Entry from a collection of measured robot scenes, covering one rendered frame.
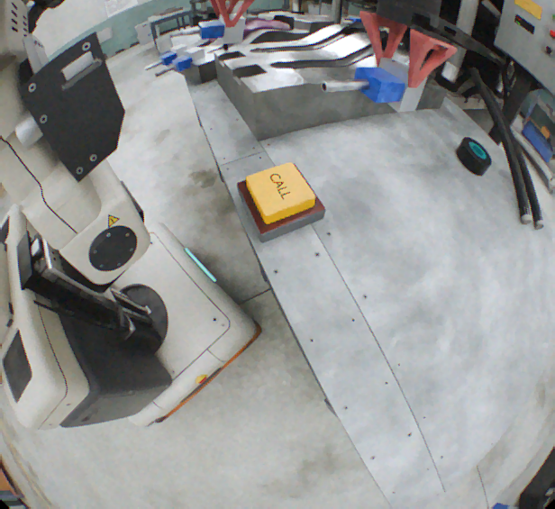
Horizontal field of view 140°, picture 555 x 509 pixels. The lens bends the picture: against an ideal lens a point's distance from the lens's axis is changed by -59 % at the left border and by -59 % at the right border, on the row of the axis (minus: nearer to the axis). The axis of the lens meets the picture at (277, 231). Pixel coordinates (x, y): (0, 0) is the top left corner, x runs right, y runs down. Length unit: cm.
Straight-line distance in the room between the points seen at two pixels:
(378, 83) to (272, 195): 17
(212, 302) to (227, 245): 44
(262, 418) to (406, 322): 89
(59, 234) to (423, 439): 55
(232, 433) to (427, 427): 92
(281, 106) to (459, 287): 35
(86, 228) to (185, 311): 52
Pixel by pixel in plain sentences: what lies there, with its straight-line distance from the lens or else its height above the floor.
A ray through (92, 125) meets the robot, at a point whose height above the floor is 94.
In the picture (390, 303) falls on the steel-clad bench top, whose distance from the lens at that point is 27.
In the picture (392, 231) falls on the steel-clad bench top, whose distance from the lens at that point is 31.
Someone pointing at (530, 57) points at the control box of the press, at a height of 113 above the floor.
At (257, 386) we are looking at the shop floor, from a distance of 106.
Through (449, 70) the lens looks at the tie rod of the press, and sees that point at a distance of 95.
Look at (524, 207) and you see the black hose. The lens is 56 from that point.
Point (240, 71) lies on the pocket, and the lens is 44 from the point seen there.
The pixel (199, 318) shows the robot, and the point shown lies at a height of 28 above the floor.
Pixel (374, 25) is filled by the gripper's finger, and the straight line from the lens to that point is 30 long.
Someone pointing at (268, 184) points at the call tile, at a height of 84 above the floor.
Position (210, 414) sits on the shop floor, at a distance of 113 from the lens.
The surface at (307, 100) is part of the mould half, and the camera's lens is 38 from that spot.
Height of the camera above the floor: 104
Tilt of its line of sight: 61 degrees down
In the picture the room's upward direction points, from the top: 1 degrees counter-clockwise
